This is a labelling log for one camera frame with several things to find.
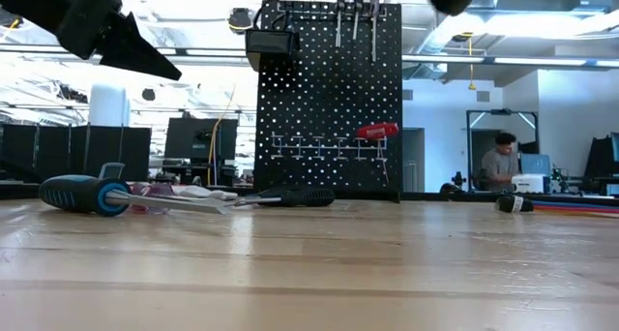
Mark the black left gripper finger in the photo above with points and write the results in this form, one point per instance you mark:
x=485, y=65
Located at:
x=135, y=55

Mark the large blue black screwdriver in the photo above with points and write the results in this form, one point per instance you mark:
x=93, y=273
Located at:
x=72, y=193

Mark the black round ceiling fixture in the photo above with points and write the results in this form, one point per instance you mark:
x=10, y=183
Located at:
x=148, y=95

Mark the white cylinder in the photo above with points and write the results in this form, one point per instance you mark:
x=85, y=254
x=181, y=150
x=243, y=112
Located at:
x=109, y=106

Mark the black hanging fixture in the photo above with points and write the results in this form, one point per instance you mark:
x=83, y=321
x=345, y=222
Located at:
x=240, y=20

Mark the small blue-grey stand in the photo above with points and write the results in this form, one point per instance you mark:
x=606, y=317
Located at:
x=112, y=170

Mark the black office partition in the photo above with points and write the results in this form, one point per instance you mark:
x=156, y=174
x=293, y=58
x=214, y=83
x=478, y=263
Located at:
x=48, y=152

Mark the black pegboard bin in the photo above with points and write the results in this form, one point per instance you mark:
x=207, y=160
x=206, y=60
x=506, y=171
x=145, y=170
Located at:
x=271, y=43

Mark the black metal pegboard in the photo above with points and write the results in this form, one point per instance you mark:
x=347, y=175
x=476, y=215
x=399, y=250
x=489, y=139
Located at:
x=314, y=103

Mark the white knit glove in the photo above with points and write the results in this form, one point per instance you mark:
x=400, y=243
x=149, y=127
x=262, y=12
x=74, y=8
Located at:
x=208, y=193

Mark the grey door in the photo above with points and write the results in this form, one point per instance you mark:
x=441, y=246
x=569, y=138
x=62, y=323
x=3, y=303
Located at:
x=413, y=161

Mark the person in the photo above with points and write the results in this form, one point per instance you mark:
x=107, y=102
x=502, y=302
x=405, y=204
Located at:
x=498, y=164

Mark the blue box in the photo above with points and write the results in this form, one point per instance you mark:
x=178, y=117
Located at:
x=534, y=164

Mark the white desktop device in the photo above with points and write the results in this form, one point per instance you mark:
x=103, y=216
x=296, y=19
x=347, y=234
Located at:
x=529, y=183

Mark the dark lab equipment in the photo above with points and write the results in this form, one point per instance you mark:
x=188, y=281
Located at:
x=566, y=181

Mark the grey wall vent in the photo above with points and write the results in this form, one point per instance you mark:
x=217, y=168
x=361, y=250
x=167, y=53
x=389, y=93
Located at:
x=482, y=96

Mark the black metal door frame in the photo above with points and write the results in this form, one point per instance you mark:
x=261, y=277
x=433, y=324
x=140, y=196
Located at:
x=503, y=112

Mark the black frame clamp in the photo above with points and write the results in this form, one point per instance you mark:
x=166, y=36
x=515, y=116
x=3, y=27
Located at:
x=458, y=178

